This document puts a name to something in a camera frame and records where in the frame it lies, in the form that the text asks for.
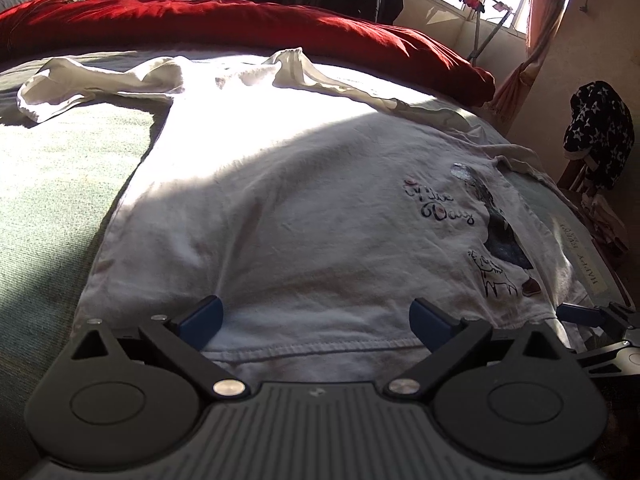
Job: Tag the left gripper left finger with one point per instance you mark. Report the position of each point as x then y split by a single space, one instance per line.
155 358

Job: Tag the white printed t-shirt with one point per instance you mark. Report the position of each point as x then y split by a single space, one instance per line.
316 203

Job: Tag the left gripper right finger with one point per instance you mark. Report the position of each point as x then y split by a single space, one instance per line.
477 361

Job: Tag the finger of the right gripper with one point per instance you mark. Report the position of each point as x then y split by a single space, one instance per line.
618 322
622 358

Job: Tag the orange red curtain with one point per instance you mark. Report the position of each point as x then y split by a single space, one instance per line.
543 21

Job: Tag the green bed blanket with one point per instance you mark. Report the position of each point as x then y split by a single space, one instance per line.
62 180

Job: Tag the red rolled duvet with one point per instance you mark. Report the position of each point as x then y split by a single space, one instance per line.
399 54

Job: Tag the black star-patterned garment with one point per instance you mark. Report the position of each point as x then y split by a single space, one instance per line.
600 133

